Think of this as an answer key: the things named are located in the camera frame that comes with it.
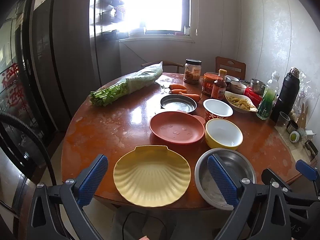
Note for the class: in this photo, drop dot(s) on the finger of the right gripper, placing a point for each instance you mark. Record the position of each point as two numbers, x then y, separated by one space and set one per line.
302 206
309 173

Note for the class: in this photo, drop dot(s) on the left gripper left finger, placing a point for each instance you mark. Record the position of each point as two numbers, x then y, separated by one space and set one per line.
77 193

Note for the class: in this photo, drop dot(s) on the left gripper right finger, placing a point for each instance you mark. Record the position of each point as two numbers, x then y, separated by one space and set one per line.
239 193

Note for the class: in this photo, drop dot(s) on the stainless steel bowl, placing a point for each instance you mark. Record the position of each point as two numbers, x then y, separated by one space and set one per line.
205 184

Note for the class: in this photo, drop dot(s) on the yellow bowl white inside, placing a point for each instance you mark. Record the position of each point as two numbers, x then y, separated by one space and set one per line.
221 133

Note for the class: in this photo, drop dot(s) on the yellow shell-shaped plate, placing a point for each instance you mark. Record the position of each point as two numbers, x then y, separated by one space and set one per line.
152 176

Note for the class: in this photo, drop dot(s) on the red paper noodle bowl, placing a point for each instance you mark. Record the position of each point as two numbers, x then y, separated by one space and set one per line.
216 109

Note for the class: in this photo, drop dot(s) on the pink bear-shaped plate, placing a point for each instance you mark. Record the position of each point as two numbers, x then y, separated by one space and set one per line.
177 127

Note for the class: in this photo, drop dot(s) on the stainless steel pan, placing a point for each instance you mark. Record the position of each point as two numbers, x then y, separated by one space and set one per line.
175 102

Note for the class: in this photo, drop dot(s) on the small glass cup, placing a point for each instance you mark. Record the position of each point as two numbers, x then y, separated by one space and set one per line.
283 120

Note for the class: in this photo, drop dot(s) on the black thermos flask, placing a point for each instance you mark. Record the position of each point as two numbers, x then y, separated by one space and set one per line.
288 94

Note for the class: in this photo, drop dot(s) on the green plastic bottle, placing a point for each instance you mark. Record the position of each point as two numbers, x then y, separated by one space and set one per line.
271 90

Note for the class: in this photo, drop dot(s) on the red cigarette box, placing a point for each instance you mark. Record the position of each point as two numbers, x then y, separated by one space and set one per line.
254 97

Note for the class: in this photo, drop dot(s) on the white dish with food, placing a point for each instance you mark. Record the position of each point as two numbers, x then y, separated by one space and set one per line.
240 103

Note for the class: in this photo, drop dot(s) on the small steel cup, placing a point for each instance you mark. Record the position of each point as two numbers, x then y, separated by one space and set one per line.
257 86

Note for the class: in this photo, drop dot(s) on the bagged celery bunch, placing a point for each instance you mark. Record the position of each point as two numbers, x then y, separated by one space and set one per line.
127 85

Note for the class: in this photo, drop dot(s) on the carrot nearest pan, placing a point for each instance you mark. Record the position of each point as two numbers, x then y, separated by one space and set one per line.
195 97

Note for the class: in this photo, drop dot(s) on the white ceramic bowl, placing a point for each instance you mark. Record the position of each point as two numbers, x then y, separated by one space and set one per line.
237 87

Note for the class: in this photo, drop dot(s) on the brown sauce bottle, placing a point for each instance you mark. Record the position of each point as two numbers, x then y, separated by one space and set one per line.
219 85

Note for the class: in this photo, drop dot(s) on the red chili sauce jar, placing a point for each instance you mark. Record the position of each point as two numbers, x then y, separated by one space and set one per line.
207 83

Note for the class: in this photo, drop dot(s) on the middle carrot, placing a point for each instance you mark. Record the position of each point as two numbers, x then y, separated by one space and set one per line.
178 91

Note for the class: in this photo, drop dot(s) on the carrot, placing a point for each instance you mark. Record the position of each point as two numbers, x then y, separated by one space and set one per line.
177 86
178 91

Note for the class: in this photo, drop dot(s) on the wooden chair with backrest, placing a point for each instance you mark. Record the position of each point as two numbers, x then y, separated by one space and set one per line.
234 68

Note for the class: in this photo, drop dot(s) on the carrot farthest back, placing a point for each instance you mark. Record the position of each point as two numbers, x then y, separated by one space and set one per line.
177 86

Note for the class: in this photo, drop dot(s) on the clear jar black lid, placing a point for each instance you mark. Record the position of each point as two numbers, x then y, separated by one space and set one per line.
192 71

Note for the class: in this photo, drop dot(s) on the dark refrigerator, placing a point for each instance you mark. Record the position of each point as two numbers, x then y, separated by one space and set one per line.
75 51

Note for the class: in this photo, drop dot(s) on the window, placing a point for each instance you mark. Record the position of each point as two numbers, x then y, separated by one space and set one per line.
155 17

